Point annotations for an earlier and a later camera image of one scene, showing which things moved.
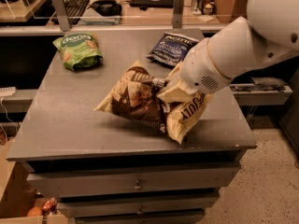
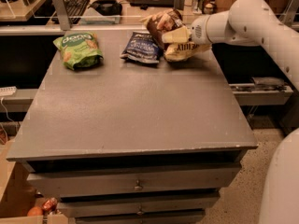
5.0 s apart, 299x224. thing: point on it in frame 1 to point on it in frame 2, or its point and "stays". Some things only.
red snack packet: (49, 204) stays
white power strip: (7, 91) stays
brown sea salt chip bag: (163, 105) to (174, 35)
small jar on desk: (207, 8) stays
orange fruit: (35, 212) stays
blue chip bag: (172, 49) to (142, 47)
